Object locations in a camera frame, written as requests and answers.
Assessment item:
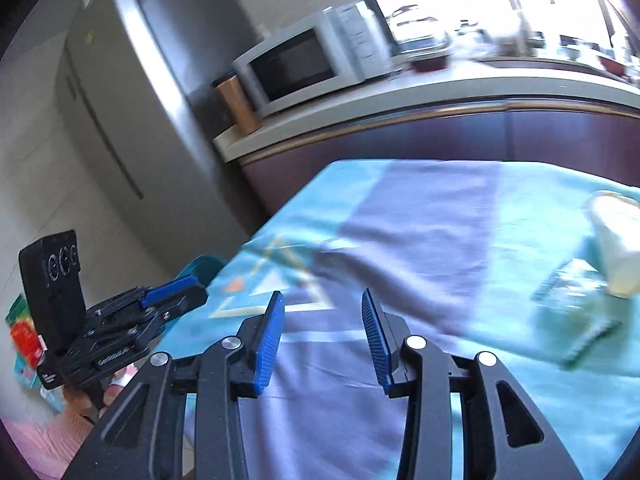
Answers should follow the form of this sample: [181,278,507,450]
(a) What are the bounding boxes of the kitchen counter cabinet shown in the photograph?
[214,57,640,231]

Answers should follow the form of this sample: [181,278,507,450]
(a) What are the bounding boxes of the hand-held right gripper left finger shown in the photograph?
[62,291,285,480]

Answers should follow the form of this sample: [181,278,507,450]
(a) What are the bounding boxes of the dark red bowl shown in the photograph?
[409,51,452,74]

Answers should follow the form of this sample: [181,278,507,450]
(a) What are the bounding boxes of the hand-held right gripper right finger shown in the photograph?
[361,288,583,480]

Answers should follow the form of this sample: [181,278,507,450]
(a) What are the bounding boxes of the teal patterned tablecloth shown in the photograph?
[150,159,640,480]

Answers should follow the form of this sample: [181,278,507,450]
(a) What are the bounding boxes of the white cup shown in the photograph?
[585,190,640,298]

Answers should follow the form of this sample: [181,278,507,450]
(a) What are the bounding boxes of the blue plastic trash bin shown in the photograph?
[172,255,226,291]

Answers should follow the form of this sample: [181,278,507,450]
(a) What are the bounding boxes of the white microwave oven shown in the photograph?
[231,2,396,118]

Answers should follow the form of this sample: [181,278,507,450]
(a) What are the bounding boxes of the metal pot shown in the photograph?
[387,5,453,56]

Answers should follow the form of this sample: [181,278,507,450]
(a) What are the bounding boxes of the person's pink knit clothing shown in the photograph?
[0,390,126,476]

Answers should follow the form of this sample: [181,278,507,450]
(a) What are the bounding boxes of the red bag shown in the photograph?
[10,322,47,367]

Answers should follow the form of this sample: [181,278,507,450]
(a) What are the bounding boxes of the silver refrigerator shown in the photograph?
[54,0,266,241]

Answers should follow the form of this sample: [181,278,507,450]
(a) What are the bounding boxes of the copper canister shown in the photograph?
[212,74,263,136]

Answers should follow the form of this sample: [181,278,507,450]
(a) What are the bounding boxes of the clear plastic packaging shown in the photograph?
[530,257,626,371]

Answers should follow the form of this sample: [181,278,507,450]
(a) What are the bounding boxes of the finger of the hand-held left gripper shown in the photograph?
[125,287,209,333]
[95,275,201,312]

